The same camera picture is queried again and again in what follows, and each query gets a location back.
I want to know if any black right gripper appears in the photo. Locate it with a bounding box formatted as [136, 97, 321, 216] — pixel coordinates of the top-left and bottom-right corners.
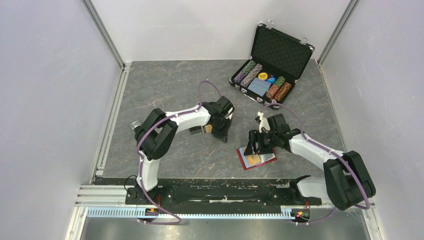
[243, 129, 278, 156]

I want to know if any single gold credit card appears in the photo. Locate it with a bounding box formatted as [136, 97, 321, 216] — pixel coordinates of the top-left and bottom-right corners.
[244, 154, 262, 168]

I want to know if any red leather card holder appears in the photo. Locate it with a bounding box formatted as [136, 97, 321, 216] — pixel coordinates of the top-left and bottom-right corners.
[236, 147, 277, 170]

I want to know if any clear acrylic card tray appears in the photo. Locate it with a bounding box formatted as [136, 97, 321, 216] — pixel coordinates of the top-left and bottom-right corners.
[189, 124, 213, 136]

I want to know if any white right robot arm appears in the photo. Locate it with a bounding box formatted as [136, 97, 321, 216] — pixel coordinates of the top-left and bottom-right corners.
[237, 112, 376, 210]

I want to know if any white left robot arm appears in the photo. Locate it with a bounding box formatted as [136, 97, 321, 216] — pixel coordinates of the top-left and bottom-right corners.
[130, 96, 235, 204]

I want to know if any blue playing card deck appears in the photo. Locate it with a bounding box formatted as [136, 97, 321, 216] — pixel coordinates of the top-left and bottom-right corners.
[247, 77, 272, 97]

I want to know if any yellow dealer button chip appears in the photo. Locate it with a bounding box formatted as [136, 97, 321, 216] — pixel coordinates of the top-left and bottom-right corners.
[257, 72, 268, 81]

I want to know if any black poker chip case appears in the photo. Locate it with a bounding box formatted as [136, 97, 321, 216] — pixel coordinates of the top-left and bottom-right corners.
[229, 20, 315, 106]

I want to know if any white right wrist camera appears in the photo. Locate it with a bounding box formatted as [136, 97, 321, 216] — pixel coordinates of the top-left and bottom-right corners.
[255, 111, 270, 133]

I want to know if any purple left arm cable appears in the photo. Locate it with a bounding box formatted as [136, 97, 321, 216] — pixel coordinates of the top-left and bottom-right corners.
[135, 80, 223, 226]

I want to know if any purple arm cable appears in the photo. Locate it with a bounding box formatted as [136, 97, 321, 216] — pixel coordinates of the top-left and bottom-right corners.
[259, 102, 371, 226]
[135, 80, 223, 226]

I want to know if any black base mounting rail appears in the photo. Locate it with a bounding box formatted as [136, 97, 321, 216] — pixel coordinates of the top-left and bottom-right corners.
[94, 176, 323, 215]

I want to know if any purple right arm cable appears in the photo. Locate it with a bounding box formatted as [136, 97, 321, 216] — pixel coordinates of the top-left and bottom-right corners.
[259, 102, 371, 226]

